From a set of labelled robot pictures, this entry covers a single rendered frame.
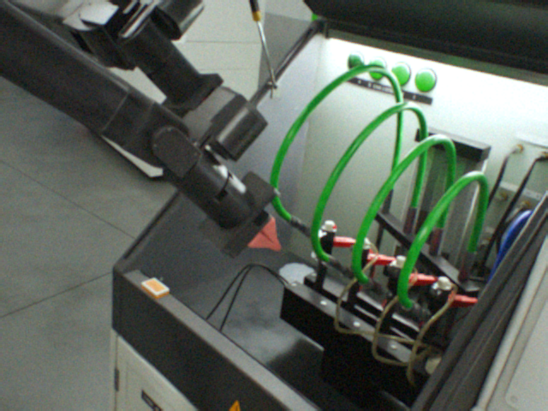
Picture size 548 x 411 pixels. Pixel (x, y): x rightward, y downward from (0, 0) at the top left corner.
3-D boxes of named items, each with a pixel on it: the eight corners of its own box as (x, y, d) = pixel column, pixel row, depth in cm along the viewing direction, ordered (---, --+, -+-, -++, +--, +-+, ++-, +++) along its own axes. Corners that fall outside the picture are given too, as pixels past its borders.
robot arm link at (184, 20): (107, 67, 81) (73, 17, 74) (152, 13, 85) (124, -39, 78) (169, 85, 75) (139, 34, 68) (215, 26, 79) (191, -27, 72)
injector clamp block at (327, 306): (275, 345, 118) (283, 284, 111) (305, 327, 125) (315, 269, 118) (415, 450, 97) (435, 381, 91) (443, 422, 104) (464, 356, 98)
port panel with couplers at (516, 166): (464, 261, 115) (509, 116, 103) (472, 257, 118) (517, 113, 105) (528, 291, 108) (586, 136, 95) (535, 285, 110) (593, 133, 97)
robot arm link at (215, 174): (148, 165, 63) (169, 182, 59) (188, 120, 64) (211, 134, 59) (187, 198, 67) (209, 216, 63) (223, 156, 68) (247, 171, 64)
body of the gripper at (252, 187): (284, 197, 68) (250, 162, 63) (228, 259, 67) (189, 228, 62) (258, 177, 72) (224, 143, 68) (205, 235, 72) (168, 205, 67)
